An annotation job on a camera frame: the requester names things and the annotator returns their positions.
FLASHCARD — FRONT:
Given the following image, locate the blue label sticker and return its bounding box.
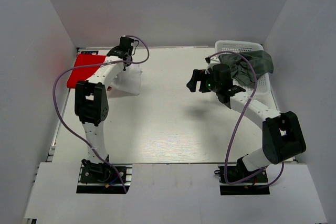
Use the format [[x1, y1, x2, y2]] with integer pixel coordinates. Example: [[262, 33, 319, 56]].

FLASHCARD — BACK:
[[80, 50, 99, 55]]

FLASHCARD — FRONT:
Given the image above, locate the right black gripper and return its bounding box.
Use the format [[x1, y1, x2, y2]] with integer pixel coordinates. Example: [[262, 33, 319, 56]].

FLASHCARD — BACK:
[[187, 69, 221, 93]]

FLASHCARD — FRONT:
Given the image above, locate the white t shirt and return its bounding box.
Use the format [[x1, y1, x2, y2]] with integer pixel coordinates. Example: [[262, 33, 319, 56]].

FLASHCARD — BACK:
[[109, 65, 142, 95]]

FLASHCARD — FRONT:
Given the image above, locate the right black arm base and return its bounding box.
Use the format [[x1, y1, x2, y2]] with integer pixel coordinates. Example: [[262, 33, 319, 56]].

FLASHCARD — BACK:
[[214, 165, 270, 196]]

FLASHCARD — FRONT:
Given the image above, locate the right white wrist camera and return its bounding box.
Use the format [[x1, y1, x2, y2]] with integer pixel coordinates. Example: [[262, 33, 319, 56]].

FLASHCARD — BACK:
[[205, 56, 220, 74]]

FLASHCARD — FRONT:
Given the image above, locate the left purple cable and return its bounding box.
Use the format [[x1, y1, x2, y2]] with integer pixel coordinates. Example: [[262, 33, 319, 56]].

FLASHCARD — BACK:
[[52, 34, 150, 193]]

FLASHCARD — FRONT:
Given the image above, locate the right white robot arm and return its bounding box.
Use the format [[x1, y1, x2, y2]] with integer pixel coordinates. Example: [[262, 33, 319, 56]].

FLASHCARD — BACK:
[[186, 63, 307, 182]]

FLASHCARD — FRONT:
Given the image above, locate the white plastic basket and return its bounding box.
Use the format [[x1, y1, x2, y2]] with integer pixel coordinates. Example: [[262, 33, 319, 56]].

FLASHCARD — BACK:
[[215, 40, 271, 99]]

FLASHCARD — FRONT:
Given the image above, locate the folded red t shirt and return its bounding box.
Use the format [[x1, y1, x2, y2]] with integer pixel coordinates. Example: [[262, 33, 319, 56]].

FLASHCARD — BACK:
[[67, 54, 108, 95]]

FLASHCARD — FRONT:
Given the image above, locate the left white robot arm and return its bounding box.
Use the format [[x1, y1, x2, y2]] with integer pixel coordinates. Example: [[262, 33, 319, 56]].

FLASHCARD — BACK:
[[75, 36, 134, 182]]

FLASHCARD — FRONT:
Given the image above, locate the grey t shirt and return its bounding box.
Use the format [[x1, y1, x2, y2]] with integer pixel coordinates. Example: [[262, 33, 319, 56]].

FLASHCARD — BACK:
[[218, 50, 274, 88]]

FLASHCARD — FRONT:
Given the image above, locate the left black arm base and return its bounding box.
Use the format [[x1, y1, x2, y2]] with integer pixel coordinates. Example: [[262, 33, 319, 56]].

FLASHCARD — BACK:
[[76, 159, 132, 195]]

